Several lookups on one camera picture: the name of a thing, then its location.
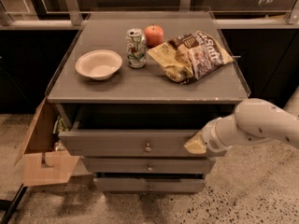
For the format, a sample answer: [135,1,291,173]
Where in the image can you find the brown cardboard box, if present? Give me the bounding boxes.
[15,99,79,187]

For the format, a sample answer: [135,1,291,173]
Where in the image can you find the white paper bowl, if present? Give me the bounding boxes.
[75,49,122,80]

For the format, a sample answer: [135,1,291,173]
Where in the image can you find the grey middle drawer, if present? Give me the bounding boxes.
[82,157,215,174]

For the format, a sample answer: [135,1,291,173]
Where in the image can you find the grey drawer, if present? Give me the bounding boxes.
[59,130,225,158]
[82,157,215,174]

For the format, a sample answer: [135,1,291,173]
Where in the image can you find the grey wooden drawer cabinet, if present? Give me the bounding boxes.
[48,12,249,193]

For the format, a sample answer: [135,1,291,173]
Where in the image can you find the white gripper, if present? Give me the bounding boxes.
[184,118,231,154]

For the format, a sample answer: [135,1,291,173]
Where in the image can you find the green white soda can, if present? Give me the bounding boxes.
[126,28,146,68]

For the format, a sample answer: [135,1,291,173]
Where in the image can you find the red apple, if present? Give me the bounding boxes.
[144,24,164,48]

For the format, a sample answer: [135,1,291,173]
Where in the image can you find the black bar on floor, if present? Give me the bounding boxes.
[0,184,27,224]

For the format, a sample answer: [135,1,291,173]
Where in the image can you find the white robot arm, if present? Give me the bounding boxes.
[184,98,299,154]

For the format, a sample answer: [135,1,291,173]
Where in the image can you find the grey top drawer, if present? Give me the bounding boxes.
[59,130,225,158]

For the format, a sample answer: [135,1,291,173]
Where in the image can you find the green snack bags in box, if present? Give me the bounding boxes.
[52,116,69,151]

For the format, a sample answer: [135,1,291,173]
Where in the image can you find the metal top drawer knob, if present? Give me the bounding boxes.
[144,143,151,152]

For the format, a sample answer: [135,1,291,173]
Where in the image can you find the metal window frame rail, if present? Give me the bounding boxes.
[0,0,298,29]

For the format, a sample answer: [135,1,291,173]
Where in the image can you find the yellow brown chip bag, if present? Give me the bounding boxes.
[148,31,234,84]

